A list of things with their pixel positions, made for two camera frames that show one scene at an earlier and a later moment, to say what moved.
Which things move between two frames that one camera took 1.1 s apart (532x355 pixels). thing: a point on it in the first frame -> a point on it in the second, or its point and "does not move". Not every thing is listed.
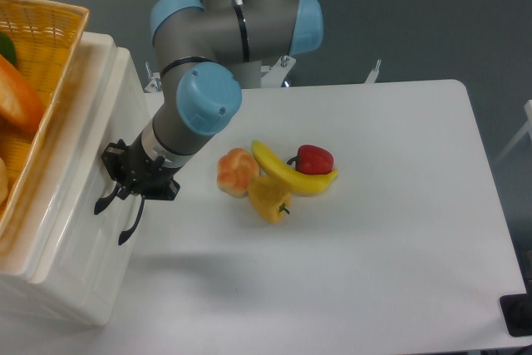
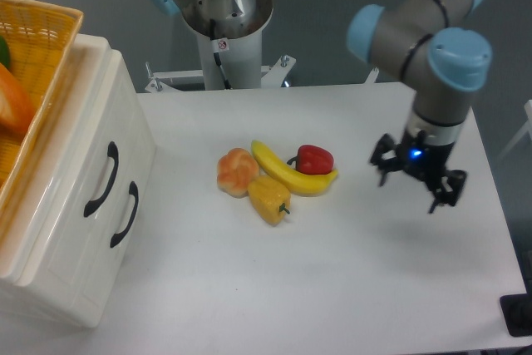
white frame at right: (526, 129) does not move
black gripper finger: (124, 189) -> (455, 179)
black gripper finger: (115, 160) -> (386, 143)
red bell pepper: (312, 160) does not move
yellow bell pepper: (270, 201) does not move
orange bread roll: (235, 170) does not move
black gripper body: (146, 176) -> (422, 158)
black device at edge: (517, 312) does not move
